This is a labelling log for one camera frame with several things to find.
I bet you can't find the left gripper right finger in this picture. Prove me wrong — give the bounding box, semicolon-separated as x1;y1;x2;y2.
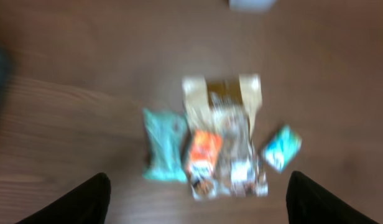
286;170;377;224

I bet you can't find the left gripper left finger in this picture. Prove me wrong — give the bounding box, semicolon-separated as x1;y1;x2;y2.
18;172;111;224

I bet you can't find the teal tissue pack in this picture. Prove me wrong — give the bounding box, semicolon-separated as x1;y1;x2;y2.
262;125;302;173

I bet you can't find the teal snack packet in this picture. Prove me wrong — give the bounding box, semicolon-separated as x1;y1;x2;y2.
143;109;188;183

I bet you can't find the orange tissue pack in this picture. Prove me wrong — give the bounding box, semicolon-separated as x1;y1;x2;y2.
184;129;223;188

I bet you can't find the beige snack pouch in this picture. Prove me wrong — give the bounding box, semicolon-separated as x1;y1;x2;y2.
182;74;269;200

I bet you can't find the white barcode scanner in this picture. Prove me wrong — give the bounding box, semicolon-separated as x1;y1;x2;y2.
229;0;277;12

